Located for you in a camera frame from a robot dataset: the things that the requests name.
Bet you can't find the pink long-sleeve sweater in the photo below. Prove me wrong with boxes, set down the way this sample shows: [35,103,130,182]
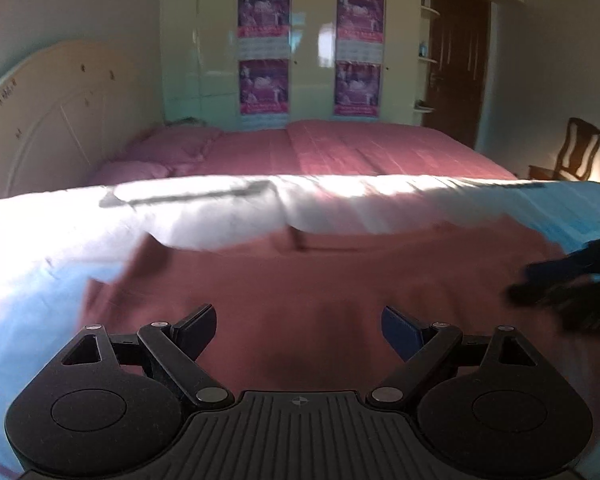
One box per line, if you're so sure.
[82,217,600,403]

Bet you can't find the brown wooden chair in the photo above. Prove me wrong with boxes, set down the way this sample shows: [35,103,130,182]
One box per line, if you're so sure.
[529,117,600,182]

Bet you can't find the blue patterned bed sheet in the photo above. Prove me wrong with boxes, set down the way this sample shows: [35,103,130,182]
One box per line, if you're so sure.
[0,176,600,479]

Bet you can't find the pink pillow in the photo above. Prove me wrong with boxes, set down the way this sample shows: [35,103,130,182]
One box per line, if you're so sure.
[118,124,223,166]

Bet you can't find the brown wooden door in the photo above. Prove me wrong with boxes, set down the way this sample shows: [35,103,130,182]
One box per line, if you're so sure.
[424,0,491,148]

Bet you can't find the cream curved headboard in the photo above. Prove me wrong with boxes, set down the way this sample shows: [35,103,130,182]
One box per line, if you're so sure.
[0,40,159,200]

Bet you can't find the lower right pink poster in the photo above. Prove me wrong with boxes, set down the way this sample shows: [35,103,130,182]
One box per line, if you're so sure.
[334,62,381,118]

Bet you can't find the pink poster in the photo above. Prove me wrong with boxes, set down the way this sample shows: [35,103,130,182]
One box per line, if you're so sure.
[336,0,385,65]
[239,58,289,131]
[334,62,381,118]
[237,0,290,61]

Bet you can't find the pink folded blanket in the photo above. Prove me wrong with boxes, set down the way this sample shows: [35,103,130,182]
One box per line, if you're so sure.
[197,119,515,180]

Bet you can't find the white corner shelves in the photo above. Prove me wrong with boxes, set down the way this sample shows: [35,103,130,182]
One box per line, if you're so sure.
[414,0,440,122]

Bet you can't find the upper right pink poster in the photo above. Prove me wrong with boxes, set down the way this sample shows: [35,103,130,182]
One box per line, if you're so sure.
[336,0,385,65]

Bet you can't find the lower left pink poster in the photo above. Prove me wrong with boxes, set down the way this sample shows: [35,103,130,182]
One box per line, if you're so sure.
[239,58,289,131]

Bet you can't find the upper left pink poster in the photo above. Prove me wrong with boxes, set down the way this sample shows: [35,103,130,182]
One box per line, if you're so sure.
[237,0,290,61]

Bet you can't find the cream glossy wardrobe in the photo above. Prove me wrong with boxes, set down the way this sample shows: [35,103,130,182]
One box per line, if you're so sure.
[159,0,529,131]

